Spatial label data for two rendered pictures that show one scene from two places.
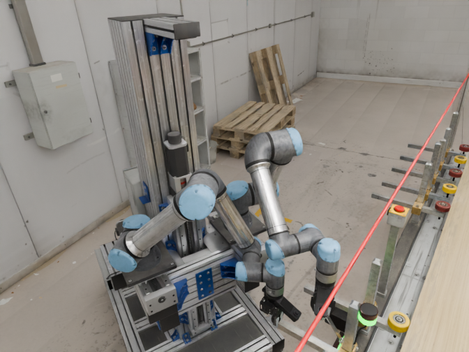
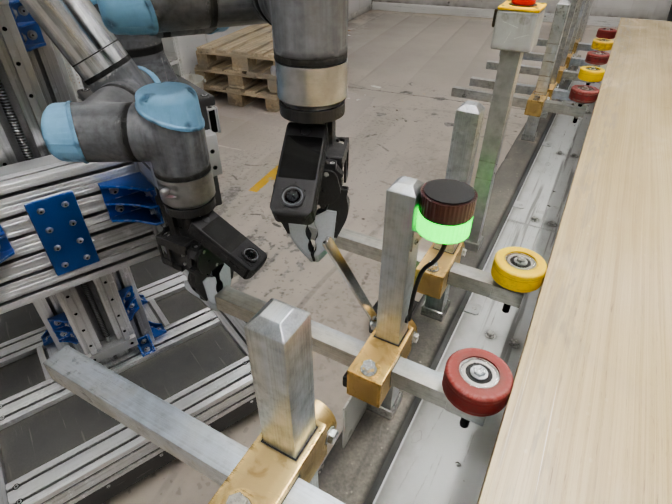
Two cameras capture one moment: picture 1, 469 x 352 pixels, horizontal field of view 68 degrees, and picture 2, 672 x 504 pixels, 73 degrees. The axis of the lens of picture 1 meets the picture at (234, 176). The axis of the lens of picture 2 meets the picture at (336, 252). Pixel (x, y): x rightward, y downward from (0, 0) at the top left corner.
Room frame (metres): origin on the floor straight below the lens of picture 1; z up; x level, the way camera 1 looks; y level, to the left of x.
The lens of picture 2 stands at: (0.43, -0.26, 1.35)
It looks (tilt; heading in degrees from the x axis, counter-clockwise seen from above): 37 degrees down; 351
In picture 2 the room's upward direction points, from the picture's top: straight up
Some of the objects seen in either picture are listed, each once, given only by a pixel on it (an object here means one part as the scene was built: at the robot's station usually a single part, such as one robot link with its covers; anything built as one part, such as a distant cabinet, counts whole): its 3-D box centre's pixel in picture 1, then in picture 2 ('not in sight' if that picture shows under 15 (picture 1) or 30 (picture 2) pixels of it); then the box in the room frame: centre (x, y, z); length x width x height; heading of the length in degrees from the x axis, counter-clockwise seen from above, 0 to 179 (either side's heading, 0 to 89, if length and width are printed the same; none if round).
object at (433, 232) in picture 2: (367, 316); (444, 220); (0.83, -0.44, 1.08); 0.06 x 0.06 x 0.02
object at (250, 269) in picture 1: (250, 268); (101, 127); (1.05, -0.04, 1.12); 0.11 x 0.11 x 0.08; 82
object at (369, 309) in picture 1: (364, 330); (434, 268); (0.83, -0.44, 1.01); 0.06 x 0.06 x 0.22; 52
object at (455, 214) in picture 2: (368, 311); (447, 200); (0.83, -0.44, 1.10); 0.06 x 0.06 x 0.02
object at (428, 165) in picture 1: (421, 196); (543, 82); (1.85, -1.17, 0.90); 0.04 x 0.04 x 0.48; 52
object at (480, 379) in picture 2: not in sight; (471, 398); (0.75, -0.48, 0.85); 0.08 x 0.08 x 0.11
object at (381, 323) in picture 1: (349, 308); (401, 258); (1.07, -0.48, 0.84); 0.44 x 0.03 x 0.04; 52
